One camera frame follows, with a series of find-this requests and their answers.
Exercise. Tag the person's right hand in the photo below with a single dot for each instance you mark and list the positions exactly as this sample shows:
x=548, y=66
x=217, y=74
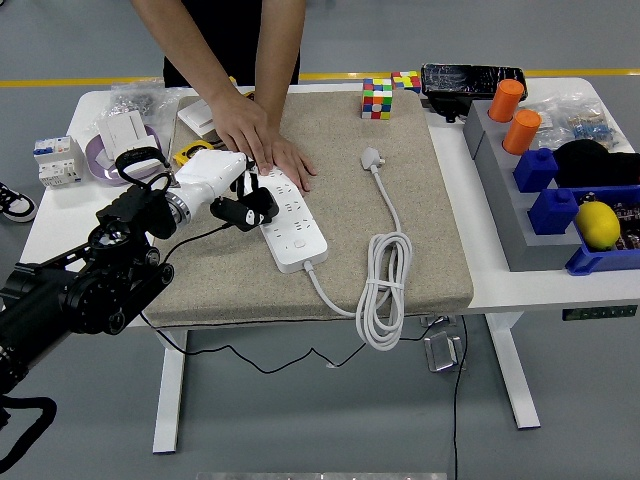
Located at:
x=245, y=130

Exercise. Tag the person's left hand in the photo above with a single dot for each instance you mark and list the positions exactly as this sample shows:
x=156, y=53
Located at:
x=295, y=165

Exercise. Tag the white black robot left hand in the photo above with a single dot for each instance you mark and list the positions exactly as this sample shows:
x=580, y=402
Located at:
x=210, y=172

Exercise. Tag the black plug adapter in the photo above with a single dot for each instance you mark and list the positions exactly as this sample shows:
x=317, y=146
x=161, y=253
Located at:
x=265, y=200

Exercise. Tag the white power strip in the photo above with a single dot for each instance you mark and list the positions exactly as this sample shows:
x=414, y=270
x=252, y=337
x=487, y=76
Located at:
x=295, y=245

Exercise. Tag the person's left forearm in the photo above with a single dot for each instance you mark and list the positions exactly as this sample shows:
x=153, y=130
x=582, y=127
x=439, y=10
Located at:
x=277, y=65

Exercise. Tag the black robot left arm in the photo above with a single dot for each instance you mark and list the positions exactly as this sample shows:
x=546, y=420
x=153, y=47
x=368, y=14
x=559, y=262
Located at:
x=100, y=295

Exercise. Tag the person's right forearm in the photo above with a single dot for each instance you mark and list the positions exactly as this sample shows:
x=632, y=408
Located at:
x=192, y=45

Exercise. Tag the circuit board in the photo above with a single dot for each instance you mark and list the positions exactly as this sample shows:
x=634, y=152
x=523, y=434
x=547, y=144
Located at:
x=627, y=215

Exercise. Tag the yellow tape measure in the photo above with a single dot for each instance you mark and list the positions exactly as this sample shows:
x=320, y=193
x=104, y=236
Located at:
x=186, y=154

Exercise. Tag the white socket panel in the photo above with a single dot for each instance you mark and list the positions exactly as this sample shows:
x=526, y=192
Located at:
x=152, y=141

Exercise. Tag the grey-brown mat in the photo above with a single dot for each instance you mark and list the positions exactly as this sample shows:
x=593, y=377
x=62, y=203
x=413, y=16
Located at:
x=340, y=225

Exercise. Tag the large Rubik's cube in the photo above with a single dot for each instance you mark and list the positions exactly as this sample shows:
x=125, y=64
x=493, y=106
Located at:
x=376, y=100

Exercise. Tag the plastic bag of metal parts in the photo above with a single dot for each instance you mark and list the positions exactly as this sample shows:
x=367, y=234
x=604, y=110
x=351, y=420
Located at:
x=132, y=102

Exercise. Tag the purple bowl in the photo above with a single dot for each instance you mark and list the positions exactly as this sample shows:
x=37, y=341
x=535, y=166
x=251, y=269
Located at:
x=97, y=160

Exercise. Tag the small Rubik's cube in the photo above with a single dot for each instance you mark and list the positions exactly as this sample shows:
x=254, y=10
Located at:
x=406, y=81

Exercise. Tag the white circuit breaker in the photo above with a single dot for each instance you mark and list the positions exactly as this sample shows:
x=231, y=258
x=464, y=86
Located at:
x=55, y=165

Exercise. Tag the black plastic-wrapped box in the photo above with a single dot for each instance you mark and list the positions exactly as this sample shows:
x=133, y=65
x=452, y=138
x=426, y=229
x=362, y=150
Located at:
x=465, y=80

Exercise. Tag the black white shoe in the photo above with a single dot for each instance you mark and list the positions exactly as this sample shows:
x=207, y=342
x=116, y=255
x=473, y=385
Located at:
x=17, y=205

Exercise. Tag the grey stepped block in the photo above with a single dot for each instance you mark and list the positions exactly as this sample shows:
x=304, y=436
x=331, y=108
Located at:
x=500, y=200

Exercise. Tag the orange cylinder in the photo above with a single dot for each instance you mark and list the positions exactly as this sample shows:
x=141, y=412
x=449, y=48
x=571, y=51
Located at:
x=520, y=134
x=505, y=102

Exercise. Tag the white table leg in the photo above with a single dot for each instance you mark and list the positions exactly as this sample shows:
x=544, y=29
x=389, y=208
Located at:
x=170, y=400
x=515, y=375

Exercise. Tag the blue block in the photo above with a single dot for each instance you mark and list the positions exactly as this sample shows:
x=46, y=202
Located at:
x=550, y=212
x=535, y=172

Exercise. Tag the plastic bag of small parts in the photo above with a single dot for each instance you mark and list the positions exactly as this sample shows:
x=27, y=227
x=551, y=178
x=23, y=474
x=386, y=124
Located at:
x=580, y=125

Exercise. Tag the black cap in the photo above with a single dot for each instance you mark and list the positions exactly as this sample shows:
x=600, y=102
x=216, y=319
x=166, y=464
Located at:
x=590, y=165

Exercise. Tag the yellow lemon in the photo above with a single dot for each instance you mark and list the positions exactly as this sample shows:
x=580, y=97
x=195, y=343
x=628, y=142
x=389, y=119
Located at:
x=597, y=225

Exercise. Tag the blue bin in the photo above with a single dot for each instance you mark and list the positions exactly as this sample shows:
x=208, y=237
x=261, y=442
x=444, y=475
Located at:
x=595, y=260

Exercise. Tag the table control panel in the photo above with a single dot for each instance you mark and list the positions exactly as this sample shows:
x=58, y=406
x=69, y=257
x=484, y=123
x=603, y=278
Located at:
x=597, y=313

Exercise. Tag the white wall switch plate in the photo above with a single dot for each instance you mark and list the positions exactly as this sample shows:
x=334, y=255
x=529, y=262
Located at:
x=197, y=116

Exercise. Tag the white switch panel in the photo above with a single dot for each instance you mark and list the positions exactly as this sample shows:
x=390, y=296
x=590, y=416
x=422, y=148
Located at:
x=122, y=131

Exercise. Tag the metal bracket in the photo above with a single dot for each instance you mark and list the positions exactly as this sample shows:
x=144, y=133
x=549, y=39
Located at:
x=437, y=321
x=442, y=350

